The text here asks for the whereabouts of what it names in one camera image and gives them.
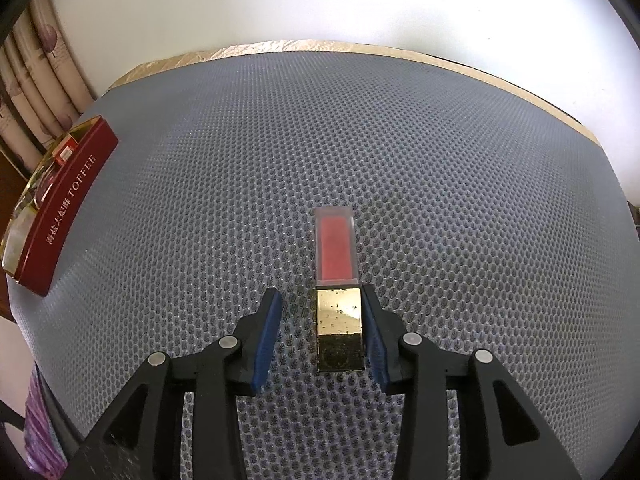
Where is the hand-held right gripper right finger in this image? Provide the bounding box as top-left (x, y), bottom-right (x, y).
top-left (361, 284), bottom-right (583, 480)

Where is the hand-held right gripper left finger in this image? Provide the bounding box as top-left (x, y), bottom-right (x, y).
top-left (65, 287), bottom-right (283, 480)

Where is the gold lipstick with clear cap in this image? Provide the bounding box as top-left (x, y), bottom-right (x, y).
top-left (314, 205), bottom-right (366, 373)

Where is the red tin box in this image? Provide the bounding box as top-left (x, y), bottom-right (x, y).
top-left (2, 115), bottom-right (119, 297)

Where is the purple patterned clothing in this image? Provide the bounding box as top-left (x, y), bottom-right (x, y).
top-left (22, 360), bottom-right (68, 476)

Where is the brown wooden furniture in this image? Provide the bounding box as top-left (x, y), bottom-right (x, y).
top-left (0, 147), bottom-right (28, 241)

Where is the beige patterned curtain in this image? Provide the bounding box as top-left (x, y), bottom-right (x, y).
top-left (0, 0), bottom-right (98, 181)

